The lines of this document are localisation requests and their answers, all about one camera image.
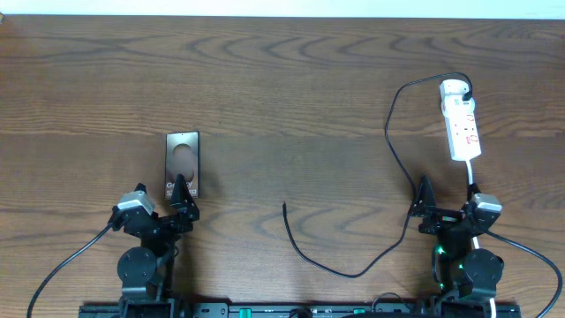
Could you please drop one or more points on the white charger adapter plug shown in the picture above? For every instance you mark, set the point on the white charger adapter plug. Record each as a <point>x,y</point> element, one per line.
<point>454,87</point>

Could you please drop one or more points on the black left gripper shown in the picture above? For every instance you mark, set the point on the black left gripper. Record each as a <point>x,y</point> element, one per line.
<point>184,218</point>

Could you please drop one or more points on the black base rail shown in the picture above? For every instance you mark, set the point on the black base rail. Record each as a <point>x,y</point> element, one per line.
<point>223,310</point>

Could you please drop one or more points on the white power strip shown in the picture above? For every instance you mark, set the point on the white power strip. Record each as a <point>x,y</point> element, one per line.
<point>461,128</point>

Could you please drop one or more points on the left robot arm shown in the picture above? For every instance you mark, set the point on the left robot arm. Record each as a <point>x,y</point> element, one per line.
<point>146,270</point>

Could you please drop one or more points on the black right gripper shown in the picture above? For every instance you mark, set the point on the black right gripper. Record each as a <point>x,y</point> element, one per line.
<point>441,218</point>

